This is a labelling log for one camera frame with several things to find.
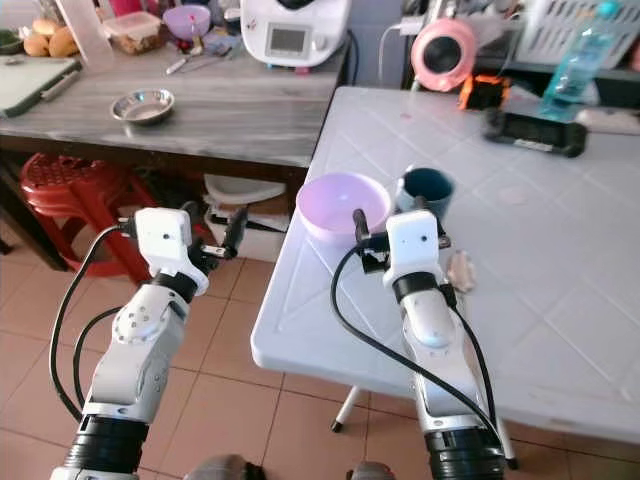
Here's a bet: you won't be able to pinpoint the pink plastic bowl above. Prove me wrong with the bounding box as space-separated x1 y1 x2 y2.
296 172 394 247

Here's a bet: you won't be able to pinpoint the white plastic container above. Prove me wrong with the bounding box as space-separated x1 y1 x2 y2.
202 174 298 264

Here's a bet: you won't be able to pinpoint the dark teal mug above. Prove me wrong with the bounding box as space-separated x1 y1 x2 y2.
395 166 457 217

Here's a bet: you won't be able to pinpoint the small beige object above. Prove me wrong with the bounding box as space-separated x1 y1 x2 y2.
445 249 477 294

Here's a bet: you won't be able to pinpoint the grey wooden table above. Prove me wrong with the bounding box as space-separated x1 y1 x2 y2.
0 40 352 271

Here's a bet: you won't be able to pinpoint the red plastic stool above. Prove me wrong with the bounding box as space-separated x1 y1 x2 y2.
19 153 153 287

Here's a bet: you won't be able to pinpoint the small steel bowl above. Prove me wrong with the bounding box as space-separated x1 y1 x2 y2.
111 89 177 126

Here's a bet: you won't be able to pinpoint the white folding table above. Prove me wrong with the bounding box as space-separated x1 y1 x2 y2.
249 85 640 472

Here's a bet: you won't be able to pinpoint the metal cutlery piece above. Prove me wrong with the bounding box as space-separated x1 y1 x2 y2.
166 50 233 77

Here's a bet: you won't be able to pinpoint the orange and black device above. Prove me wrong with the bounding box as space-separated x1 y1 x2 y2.
457 74 510 112

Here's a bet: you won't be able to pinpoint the pink round appliance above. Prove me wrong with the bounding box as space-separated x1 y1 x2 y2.
409 18 479 94

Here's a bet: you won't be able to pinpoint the flat black device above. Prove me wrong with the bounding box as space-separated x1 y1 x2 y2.
482 107 590 159

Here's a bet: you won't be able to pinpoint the white kitchen appliance with display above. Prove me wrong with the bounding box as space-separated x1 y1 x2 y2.
239 0 354 70

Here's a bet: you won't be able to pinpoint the purple plastic bowl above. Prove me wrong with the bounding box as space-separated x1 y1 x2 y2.
162 5 214 42

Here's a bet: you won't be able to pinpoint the grey right robot foot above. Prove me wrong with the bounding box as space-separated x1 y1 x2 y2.
344 462 402 480

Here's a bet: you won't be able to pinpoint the grey robot foot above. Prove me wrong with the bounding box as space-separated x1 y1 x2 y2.
344 462 402 480
184 456 252 480

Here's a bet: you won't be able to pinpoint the clear food container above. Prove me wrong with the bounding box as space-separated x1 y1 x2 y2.
104 12 167 56

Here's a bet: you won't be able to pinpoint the grey left robot foot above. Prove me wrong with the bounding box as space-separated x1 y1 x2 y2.
184 456 252 480

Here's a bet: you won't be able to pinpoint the green cutting board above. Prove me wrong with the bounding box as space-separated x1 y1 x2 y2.
0 57 84 119

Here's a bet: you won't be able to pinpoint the brown bread rolls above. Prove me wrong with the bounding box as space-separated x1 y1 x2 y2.
22 19 82 59

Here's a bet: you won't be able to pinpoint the teal plastic water bottle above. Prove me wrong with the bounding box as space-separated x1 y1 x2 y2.
537 1 623 124

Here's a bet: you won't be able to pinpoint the white slatted basket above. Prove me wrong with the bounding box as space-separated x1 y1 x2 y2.
518 0 640 70

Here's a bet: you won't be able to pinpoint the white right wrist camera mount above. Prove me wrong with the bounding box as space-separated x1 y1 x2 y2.
382 209 447 287

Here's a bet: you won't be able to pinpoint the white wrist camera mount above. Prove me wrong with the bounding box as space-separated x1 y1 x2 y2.
382 209 447 287
135 207 210 293

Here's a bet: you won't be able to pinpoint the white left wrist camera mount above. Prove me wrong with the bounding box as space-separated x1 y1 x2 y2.
135 207 210 293

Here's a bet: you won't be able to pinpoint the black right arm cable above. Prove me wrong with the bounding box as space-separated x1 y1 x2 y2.
329 246 507 443

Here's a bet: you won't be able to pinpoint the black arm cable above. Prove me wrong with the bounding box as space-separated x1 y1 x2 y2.
49 222 139 423
329 246 507 443

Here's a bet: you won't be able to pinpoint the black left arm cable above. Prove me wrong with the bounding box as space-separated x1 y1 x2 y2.
49 222 139 423

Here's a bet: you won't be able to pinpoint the white charger cable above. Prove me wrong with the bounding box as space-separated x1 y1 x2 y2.
377 14 427 87

